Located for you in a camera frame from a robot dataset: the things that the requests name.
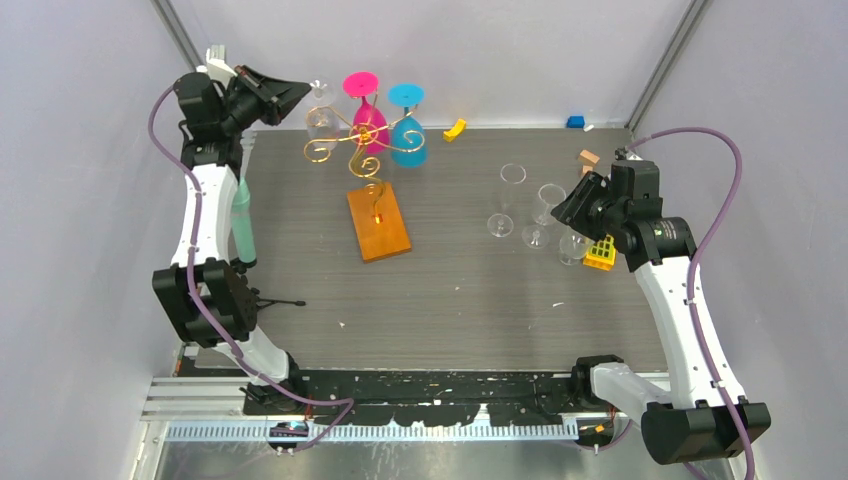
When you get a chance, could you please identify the pink wine glass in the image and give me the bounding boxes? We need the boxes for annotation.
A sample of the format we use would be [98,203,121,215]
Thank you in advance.
[342,71,390,155]

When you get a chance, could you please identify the orange wooden rack base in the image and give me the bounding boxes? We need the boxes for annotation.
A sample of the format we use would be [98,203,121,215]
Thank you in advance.
[347,182,412,263]

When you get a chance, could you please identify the colourful toy brick building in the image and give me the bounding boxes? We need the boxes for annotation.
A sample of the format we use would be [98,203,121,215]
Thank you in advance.
[582,235,616,271]

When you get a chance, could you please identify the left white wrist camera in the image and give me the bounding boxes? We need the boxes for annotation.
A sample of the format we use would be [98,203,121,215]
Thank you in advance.
[195,44,237,87]

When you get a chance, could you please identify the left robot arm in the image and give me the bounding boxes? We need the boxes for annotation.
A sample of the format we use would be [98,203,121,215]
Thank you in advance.
[152,66,311,414]

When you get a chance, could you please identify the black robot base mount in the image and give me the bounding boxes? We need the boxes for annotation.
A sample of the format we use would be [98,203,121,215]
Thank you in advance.
[240,370,635,451]

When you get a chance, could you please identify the blue wine glass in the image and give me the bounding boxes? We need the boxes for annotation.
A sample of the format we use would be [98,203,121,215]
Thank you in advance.
[388,83,428,168]

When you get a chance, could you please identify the yellow toy block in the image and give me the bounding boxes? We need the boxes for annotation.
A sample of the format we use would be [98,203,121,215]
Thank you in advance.
[442,118,467,143]

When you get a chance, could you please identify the clear ribbed wine glass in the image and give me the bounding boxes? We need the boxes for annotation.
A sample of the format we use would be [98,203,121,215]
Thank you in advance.
[521,183,567,250]

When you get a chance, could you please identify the small black tripod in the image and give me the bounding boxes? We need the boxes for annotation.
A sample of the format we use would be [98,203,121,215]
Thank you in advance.
[250,288,307,312]

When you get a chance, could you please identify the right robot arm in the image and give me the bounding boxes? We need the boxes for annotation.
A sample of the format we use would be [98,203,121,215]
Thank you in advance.
[552,160,771,465]

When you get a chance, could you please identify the mint green cup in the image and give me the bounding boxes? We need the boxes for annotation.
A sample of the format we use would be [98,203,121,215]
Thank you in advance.
[231,178,257,268]

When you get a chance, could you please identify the gold wire wine glass rack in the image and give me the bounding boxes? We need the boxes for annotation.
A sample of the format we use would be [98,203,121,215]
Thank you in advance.
[303,104,426,206]

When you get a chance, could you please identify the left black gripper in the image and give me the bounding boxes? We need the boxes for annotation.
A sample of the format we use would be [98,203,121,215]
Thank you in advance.
[219,66,311,136]

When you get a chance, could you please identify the clear flute glass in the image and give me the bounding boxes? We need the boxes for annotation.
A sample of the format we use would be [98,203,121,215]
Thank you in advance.
[487,163,527,238]

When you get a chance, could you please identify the blue toy block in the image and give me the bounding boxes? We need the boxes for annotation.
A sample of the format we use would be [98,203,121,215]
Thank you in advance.
[566,115,586,129]

